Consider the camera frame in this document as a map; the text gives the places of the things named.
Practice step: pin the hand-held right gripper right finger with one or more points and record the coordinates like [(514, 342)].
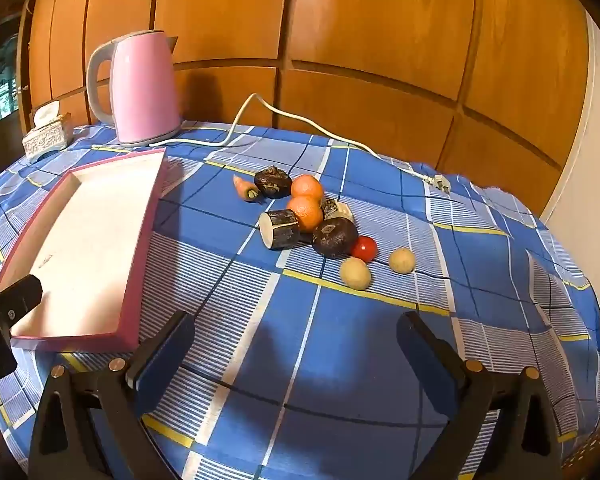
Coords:
[(427, 365)]

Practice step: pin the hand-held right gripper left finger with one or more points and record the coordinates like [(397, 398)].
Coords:
[(162, 360)]

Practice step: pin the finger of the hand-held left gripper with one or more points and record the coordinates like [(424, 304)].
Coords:
[(15, 302)]

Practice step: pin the pink-rimmed white tray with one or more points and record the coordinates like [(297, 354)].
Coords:
[(90, 240)]

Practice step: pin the small tan round fruit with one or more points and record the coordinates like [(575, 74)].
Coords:
[(401, 260), (355, 273)]

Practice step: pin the red cherry tomato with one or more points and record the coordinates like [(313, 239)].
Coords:
[(364, 249)]

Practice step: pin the large dark brown root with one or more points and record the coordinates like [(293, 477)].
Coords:
[(335, 237)]

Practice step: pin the dark round cut stem piece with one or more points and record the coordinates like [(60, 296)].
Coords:
[(280, 230)]

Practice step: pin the pale angular cut stem piece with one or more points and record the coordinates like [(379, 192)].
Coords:
[(339, 208)]

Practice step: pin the orange carrot piece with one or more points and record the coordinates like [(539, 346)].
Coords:
[(244, 189)]

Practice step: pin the orange mandarin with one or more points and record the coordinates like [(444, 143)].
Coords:
[(308, 186), (305, 214)]

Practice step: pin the small dark brown root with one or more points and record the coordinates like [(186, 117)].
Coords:
[(272, 182)]

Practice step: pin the blue plaid tablecloth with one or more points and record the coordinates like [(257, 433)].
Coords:
[(305, 360)]

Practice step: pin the silver patterned tissue box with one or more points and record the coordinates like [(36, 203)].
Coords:
[(47, 137)]

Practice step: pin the dark door with window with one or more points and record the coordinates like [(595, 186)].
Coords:
[(5, 85)]

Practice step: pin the pink electric kettle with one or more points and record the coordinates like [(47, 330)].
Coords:
[(140, 90)]

